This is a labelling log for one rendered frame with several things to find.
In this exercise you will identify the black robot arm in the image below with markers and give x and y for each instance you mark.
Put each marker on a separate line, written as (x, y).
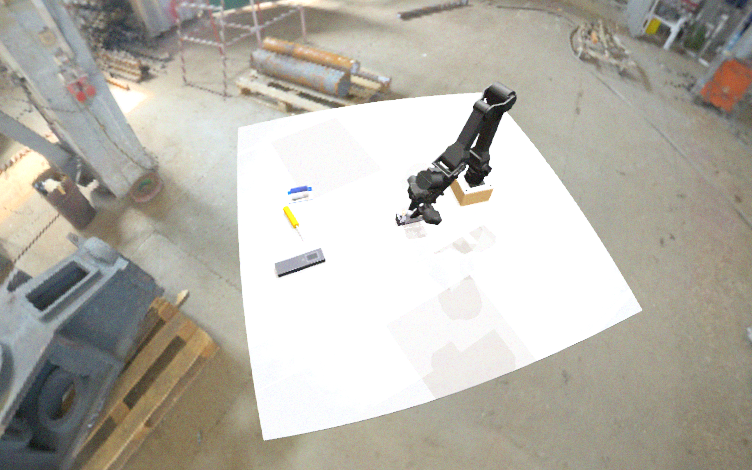
(483, 121)

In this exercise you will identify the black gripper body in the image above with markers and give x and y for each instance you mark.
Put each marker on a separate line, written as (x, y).
(430, 215)

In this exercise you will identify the black rectangular bar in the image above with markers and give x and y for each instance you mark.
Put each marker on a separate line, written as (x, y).
(297, 263)

